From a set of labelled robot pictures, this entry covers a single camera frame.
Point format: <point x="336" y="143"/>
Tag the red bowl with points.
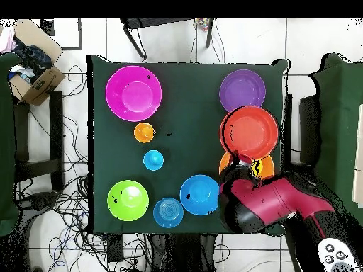
<point x="249" y="133"/>

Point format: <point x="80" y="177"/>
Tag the yellow cup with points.
<point x="259" y="167"/>

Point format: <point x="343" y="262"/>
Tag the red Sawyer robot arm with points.
<point x="263" y="201"/>

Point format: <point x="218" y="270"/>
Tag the blue cup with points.
<point x="153" y="160"/>

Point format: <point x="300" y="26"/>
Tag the orange cup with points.
<point x="144" y="132"/>

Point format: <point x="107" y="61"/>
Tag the large blue bowl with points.
<point x="198" y="195"/>

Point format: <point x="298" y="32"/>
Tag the dark green table cloth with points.
<point x="184" y="90"/>

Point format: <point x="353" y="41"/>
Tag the small translucent blue bowl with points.
<point x="168" y="212"/>

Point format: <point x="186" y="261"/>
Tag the green bowl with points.
<point x="127" y="201"/>

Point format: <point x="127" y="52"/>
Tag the pink bowl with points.
<point x="133" y="93"/>

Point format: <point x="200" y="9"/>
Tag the purple bowl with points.
<point x="241" y="87"/>

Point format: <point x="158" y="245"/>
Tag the orange bowl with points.
<point x="268" y="167"/>

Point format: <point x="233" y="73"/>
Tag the colourful toy pile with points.
<point x="202" y="24"/>

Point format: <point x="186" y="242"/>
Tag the black box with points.
<point x="309" y="130"/>

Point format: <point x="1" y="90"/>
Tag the cardboard box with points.
<point x="42" y="87"/>

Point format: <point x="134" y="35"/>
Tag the green cloth covered table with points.
<point x="7" y="141"/>
<point x="340" y="127"/>

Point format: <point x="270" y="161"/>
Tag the dark blue cloth bundle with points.
<point x="34" y="56"/>

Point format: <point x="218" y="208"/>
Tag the pink white cloth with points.
<point x="7" y="39"/>

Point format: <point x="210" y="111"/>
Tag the black bench frame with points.
<point x="56" y="127"/>

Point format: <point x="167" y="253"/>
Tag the black metal stool frame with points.
<point x="158" y="22"/>

